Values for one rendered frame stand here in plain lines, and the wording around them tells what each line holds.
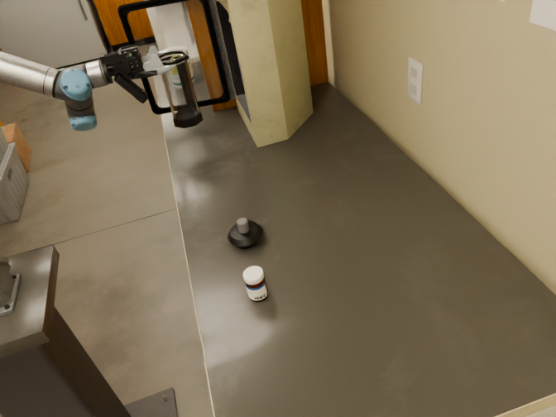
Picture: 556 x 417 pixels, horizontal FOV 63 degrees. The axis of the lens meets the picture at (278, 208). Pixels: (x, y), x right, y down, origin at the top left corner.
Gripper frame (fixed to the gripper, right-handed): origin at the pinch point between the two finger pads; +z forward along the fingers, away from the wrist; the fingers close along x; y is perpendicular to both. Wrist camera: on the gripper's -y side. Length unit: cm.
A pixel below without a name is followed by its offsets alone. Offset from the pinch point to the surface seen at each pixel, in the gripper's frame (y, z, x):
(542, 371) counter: -30, 46, -113
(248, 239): -27, 6, -61
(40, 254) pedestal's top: -30, -49, -37
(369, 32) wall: -2, 63, -10
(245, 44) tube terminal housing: 4.7, 22.1, -13.1
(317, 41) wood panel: -12, 56, 24
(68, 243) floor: -124, -93, 99
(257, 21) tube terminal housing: 10.2, 26.8, -13.1
